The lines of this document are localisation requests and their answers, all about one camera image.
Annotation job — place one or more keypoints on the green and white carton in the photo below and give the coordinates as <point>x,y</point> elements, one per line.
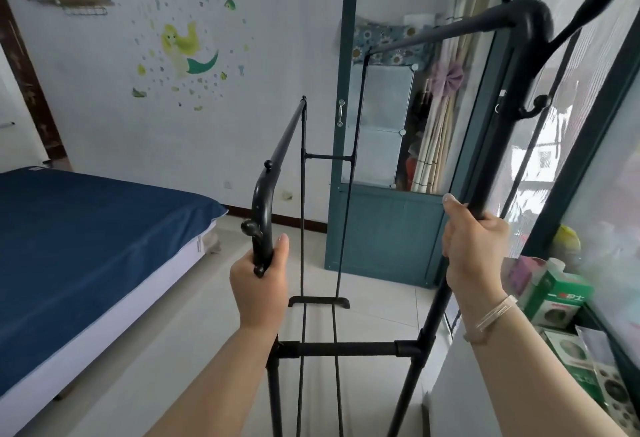
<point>555,297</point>

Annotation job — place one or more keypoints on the pink plastic container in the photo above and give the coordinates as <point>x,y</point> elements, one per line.
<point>525,272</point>

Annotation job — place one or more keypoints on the dark wooden door frame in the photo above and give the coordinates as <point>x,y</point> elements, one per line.
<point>30,82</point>

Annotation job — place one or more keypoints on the floral blue cloth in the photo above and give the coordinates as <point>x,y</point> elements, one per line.
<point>387,44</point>

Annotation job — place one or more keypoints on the person's left thumb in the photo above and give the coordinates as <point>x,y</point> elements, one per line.
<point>280,254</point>

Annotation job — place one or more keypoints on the mermaid wall sticker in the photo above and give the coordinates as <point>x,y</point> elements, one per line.
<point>187,52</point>

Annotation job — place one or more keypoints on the black metal clothes rack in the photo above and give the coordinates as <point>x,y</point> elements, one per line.
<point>350,232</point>

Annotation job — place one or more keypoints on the green patterned flat box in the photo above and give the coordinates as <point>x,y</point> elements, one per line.
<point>590,376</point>

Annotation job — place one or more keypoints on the person's left forearm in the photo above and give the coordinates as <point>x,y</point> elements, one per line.
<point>215,381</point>

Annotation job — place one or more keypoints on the white modular plastic cabinet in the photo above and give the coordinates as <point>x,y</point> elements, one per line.
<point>382,127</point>

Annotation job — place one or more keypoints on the wall-mounted metal shelf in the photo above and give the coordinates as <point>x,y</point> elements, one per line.
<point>75,3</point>

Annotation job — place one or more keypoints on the yellow round object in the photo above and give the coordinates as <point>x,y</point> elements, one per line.
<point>567,241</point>

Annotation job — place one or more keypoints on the person's right thumb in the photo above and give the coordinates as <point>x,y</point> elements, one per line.
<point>456,208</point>

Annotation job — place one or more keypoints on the teal framed glass door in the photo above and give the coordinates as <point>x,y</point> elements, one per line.
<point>395,152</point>

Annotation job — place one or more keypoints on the person's right forearm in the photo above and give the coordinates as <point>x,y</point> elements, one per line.
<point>530,376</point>

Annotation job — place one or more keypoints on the beige checked curtain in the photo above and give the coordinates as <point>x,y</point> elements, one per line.
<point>445,82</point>

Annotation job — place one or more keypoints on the pink curtain tie flower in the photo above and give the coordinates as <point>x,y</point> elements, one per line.
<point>446,77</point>

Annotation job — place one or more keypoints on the bed with blue sheet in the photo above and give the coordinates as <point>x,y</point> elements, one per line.
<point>90,262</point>

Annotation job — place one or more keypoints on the person's right hand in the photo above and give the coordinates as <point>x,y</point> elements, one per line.
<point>472,252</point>

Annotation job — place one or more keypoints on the person's left hand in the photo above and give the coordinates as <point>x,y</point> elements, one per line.
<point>260,294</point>

